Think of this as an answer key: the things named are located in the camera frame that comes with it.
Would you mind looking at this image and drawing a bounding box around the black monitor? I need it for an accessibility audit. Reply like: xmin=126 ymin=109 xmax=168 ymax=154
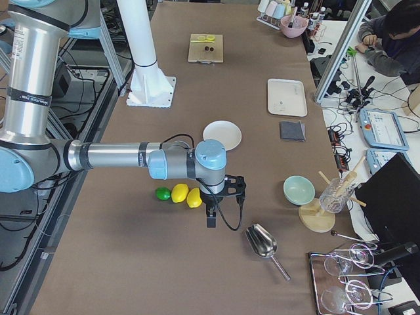
xmin=355 ymin=153 xmax=419 ymax=244

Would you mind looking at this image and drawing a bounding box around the cream round plate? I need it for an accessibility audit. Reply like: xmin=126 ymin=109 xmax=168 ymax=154
xmin=202 ymin=120 xmax=242 ymax=151

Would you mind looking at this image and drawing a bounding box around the cream rabbit tray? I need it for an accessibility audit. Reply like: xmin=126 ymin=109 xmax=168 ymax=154
xmin=267 ymin=78 xmax=308 ymax=117

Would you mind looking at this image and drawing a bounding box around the yellow lemon middle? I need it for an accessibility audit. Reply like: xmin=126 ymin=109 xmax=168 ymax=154
xmin=171 ymin=183 xmax=189 ymax=203

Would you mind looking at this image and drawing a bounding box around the yellow lemon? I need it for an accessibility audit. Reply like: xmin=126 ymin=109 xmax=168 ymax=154
xmin=171 ymin=183 xmax=189 ymax=203
xmin=186 ymin=188 xmax=202 ymax=209

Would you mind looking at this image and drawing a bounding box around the seated person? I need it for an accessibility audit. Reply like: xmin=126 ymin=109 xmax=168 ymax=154
xmin=355 ymin=1 xmax=419 ymax=85

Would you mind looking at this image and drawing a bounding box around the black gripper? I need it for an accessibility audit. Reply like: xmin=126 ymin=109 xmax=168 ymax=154
xmin=201 ymin=175 xmax=246 ymax=228

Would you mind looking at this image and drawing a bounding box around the pastel cup rack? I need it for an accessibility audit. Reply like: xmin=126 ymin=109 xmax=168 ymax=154
xmin=257 ymin=0 xmax=293 ymax=30

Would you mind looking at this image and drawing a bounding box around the clear textured glass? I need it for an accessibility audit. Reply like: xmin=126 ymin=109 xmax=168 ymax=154
xmin=319 ymin=178 xmax=354 ymax=213

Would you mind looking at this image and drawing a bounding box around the pink bowl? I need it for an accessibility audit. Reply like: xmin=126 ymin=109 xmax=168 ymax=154
xmin=280 ymin=16 xmax=308 ymax=39

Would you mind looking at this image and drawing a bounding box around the mint green bowl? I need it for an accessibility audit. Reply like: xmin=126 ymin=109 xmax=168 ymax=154
xmin=283 ymin=175 xmax=315 ymax=205

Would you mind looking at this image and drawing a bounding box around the green lime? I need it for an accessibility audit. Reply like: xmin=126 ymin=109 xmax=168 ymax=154
xmin=155 ymin=187 xmax=171 ymax=201

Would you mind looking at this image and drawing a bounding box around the metal glass rack tray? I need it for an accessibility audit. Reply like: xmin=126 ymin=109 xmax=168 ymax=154
xmin=308 ymin=243 xmax=393 ymax=314

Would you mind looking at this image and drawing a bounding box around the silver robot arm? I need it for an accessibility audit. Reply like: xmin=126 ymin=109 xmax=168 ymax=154
xmin=1 ymin=1 xmax=246 ymax=228

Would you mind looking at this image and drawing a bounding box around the blue teach pendant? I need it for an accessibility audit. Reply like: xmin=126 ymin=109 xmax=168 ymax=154
xmin=359 ymin=108 xmax=410 ymax=151
xmin=366 ymin=148 xmax=410 ymax=175

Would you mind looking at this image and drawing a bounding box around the aluminium frame post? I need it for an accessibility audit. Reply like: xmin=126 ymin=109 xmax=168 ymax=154
xmin=314 ymin=0 xmax=371 ymax=105

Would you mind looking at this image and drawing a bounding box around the wooden cutting board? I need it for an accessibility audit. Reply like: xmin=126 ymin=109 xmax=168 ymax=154
xmin=188 ymin=33 xmax=224 ymax=64

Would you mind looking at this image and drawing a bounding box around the grey folded cloth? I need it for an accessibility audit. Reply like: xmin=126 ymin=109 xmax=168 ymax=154
xmin=280 ymin=121 xmax=306 ymax=142

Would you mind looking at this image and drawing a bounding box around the wooden cup stand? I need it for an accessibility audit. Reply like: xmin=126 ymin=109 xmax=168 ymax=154
xmin=299 ymin=156 xmax=367 ymax=233

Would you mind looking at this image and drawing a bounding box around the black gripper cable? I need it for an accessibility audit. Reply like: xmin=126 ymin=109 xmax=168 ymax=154
xmin=162 ymin=133 xmax=245 ymax=232

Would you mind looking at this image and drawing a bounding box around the metal scoop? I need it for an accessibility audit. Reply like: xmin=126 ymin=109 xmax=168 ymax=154
xmin=245 ymin=223 xmax=291 ymax=281

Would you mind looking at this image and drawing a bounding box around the yellow lemon outer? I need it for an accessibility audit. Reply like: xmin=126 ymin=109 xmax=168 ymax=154
xmin=186 ymin=188 xmax=202 ymax=209

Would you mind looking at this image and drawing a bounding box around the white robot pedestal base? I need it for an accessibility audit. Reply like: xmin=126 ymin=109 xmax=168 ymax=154
xmin=117 ymin=0 xmax=176 ymax=108

